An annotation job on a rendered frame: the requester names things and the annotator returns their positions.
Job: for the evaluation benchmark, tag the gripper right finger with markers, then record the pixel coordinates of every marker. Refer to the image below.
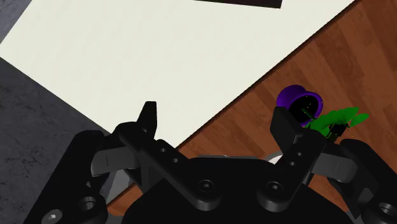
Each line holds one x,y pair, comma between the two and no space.
294,149

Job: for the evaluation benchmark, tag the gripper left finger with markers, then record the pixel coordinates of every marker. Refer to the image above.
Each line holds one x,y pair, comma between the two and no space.
161,155

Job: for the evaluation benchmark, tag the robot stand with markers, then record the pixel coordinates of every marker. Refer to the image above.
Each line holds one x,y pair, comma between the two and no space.
248,2

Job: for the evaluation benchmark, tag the purple pot with green plant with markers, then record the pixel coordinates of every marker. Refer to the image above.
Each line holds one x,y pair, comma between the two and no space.
291,94

